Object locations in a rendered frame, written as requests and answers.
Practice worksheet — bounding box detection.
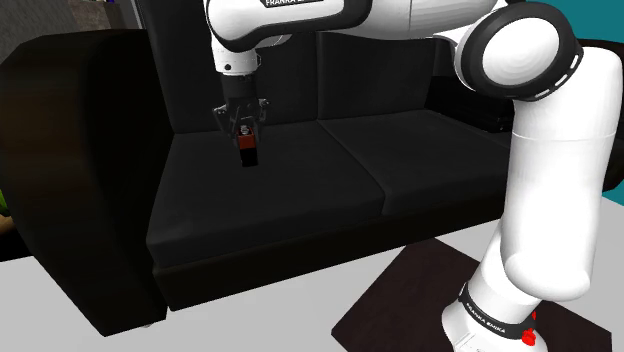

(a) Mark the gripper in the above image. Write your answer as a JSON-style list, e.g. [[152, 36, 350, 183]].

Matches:
[[212, 72, 270, 144]]

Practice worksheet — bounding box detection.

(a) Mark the small red and black box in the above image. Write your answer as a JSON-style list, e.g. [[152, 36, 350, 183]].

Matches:
[[236, 125, 260, 168]]

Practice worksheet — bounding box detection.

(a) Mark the black sofa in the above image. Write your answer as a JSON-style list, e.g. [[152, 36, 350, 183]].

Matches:
[[0, 0, 624, 339]]

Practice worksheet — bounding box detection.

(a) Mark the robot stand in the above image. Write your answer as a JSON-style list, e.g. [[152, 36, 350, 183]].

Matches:
[[330, 237, 613, 352]]

